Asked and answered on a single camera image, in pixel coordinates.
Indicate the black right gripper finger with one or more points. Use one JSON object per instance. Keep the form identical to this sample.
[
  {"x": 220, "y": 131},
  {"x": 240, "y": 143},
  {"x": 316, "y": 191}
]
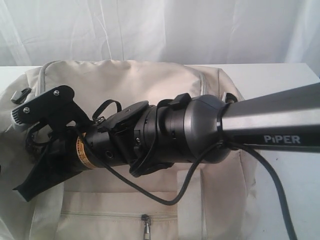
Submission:
[{"x": 43, "y": 176}]

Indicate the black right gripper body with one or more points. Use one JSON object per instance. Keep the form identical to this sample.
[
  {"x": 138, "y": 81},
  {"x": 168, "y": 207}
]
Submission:
[{"x": 71, "y": 155}]

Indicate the beige duffel bag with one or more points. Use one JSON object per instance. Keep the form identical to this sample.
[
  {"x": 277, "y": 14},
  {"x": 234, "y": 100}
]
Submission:
[{"x": 219, "y": 204}]

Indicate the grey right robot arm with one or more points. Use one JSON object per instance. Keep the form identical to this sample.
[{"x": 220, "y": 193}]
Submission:
[{"x": 149, "y": 138}]

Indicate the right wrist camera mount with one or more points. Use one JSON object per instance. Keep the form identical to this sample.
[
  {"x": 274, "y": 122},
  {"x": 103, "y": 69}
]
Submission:
[{"x": 55, "y": 108}]

